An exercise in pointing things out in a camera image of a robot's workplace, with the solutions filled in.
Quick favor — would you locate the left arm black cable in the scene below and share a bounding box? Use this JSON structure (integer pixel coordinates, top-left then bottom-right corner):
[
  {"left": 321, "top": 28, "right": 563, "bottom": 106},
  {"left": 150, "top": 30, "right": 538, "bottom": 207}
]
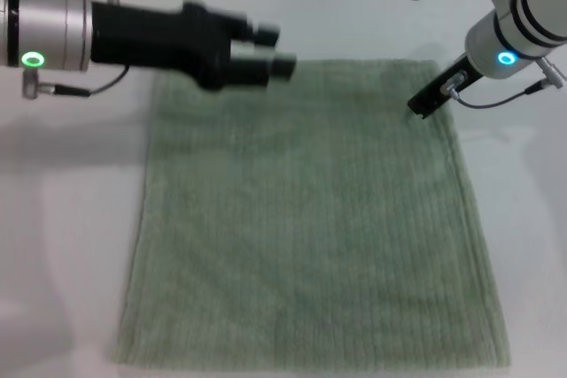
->
[{"left": 21, "top": 66, "right": 130, "bottom": 101}]

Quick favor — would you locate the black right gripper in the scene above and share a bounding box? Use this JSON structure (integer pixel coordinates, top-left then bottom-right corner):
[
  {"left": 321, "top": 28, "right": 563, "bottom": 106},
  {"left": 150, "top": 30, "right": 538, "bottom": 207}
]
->
[{"left": 407, "top": 55, "right": 482, "bottom": 122}]

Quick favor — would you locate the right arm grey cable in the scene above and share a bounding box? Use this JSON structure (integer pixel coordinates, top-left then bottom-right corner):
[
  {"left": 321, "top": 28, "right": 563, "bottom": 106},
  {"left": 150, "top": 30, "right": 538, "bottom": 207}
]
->
[{"left": 440, "top": 58, "right": 567, "bottom": 110}]

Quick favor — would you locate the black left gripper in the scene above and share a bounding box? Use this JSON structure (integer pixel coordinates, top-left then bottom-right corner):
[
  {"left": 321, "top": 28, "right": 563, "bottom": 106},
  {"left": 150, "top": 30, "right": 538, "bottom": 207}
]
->
[{"left": 90, "top": 0, "right": 299, "bottom": 93}]

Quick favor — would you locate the green ribbed towel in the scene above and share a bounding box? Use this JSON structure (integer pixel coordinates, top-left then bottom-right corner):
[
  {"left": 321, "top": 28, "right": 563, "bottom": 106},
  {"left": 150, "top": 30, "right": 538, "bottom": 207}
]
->
[{"left": 109, "top": 58, "right": 511, "bottom": 369}]

